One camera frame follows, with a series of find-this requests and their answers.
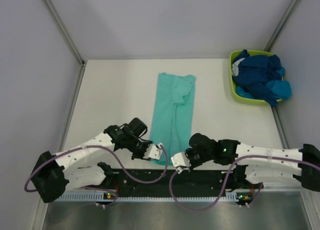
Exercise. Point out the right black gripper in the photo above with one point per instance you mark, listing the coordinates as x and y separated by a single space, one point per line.
188 152

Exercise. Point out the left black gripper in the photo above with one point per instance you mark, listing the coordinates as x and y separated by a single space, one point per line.
141 155

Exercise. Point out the teal t shirt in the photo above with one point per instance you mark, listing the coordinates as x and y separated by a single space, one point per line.
172 118

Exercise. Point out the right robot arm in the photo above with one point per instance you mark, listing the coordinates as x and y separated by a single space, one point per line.
258 164

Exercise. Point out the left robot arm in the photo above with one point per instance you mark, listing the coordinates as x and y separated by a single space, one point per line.
86 165

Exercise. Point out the dark blue t shirt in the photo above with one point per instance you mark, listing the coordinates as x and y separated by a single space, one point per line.
257 72

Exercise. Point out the light blue t shirt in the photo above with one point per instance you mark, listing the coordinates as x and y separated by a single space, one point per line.
266 85

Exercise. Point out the green plastic bin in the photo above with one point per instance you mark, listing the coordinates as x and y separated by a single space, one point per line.
240 90

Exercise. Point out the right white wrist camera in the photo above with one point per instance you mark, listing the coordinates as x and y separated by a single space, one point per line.
180 162

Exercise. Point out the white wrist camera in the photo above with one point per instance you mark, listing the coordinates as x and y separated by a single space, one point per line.
180 162
154 151

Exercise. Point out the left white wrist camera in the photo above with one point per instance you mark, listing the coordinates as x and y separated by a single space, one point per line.
154 151

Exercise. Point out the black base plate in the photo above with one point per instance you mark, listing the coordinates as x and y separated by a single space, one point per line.
197 183

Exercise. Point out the grey slotted cable duct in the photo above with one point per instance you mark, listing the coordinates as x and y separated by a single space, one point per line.
100 196

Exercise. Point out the left aluminium frame post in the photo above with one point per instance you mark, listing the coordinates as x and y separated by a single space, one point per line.
63 31

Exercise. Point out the aluminium frame post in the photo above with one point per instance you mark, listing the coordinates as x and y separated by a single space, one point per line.
280 26
63 31

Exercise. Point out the right aluminium frame post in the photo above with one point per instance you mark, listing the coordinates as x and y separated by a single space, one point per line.
280 26

